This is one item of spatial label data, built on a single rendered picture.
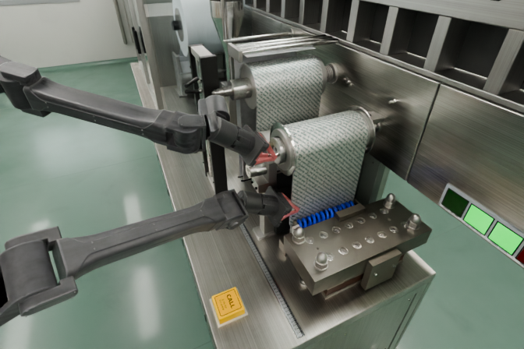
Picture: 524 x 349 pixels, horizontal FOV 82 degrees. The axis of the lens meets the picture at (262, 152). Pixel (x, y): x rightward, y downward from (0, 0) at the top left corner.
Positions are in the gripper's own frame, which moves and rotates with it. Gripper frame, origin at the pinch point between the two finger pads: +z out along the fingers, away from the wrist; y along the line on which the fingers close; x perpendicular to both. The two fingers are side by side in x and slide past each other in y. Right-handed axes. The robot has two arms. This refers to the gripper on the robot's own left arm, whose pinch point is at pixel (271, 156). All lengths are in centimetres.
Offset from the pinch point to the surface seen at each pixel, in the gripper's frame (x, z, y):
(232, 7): 30, -1, -67
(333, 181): 2.2, 21.3, 5.2
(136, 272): -130, 41, -80
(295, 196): -6.5, 12.2, 4.8
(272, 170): -4.8, 6.3, -2.8
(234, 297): -36.5, 6.7, 13.6
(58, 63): -171, -6, -554
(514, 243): 17, 30, 43
